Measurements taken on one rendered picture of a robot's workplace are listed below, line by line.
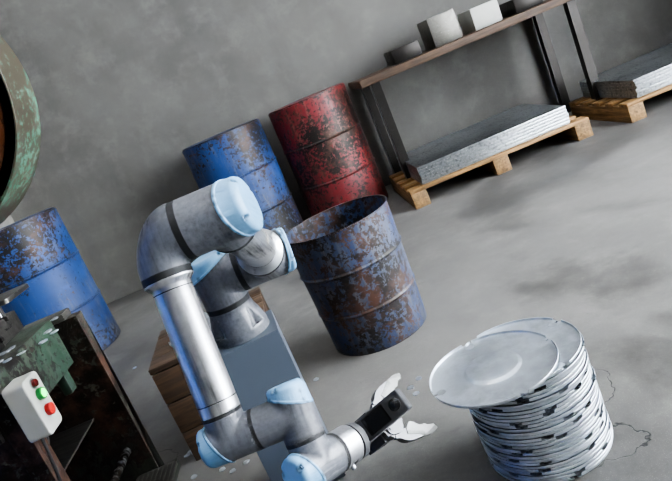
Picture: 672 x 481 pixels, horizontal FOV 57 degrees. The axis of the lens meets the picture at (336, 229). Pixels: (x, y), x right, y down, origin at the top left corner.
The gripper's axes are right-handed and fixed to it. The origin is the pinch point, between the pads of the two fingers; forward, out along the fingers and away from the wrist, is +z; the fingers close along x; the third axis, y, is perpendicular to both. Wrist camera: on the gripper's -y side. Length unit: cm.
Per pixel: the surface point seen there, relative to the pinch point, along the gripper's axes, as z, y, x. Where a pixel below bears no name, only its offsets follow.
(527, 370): 15.5, -15.6, 8.4
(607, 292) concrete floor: 98, -1, 3
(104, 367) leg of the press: -23, 75, -63
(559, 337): 29.2, -18.4, 6.8
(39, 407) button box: -55, 42, -45
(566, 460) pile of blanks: 17.8, -7.3, 27.2
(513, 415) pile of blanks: 12.2, -7.8, 13.8
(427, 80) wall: 309, 92, -206
